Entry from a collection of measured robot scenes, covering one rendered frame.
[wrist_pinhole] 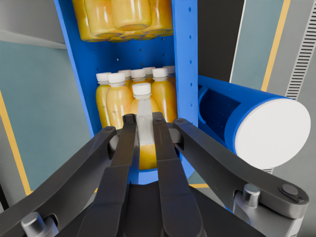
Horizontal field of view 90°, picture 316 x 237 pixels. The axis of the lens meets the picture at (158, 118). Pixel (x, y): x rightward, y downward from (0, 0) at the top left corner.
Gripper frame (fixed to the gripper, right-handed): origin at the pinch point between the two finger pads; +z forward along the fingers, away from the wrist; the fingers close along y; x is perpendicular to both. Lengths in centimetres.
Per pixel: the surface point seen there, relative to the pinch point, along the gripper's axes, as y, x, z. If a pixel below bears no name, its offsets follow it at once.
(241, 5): 77, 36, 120
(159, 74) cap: 3.6, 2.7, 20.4
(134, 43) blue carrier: -2.1, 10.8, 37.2
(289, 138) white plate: 49, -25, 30
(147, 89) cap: 0.4, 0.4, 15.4
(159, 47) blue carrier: 5.3, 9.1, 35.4
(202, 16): 47, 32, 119
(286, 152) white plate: 49, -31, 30
